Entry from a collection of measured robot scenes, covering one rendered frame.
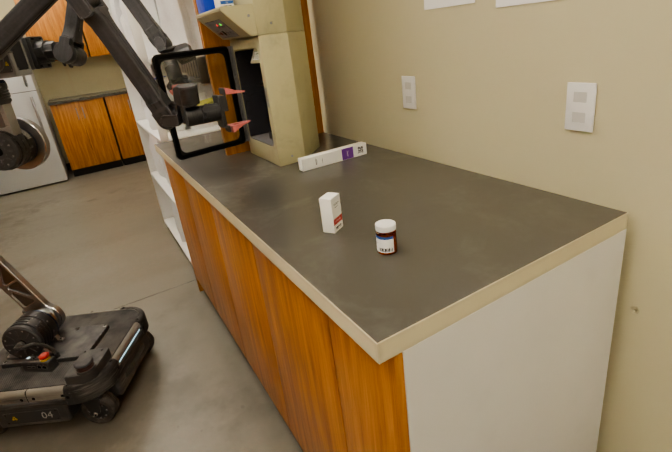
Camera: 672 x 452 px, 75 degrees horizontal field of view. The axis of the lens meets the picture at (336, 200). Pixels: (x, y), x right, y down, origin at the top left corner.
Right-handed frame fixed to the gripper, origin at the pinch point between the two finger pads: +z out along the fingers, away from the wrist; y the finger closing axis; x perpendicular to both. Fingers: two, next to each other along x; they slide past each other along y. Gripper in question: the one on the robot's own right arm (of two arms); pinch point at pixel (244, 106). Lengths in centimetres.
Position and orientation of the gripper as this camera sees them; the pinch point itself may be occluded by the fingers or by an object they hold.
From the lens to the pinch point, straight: 151.1
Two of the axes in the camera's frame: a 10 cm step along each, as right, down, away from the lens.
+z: 8.5, -2.8, 4.4
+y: -1.3, -9.3, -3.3
